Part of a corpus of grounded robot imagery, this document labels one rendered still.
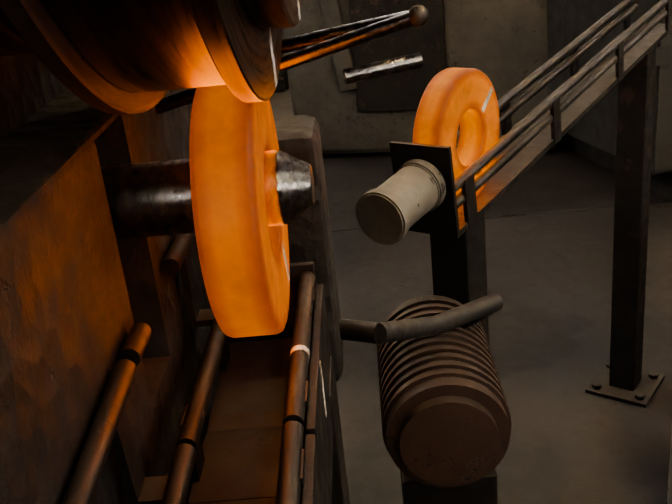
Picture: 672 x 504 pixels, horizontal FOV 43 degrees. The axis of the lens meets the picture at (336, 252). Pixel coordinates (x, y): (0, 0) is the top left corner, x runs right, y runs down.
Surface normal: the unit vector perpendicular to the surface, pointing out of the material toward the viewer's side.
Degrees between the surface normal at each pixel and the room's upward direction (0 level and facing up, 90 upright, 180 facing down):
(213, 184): 61
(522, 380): 0
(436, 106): 50
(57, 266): 90
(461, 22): 90
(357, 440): 0
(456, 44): 90
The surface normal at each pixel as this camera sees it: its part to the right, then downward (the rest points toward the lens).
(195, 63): 0.08, 0.99
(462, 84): 0.81, 0.15
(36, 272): 0.99, -0.09
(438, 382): -0.18, -0.90
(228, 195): -0.05, -0.01
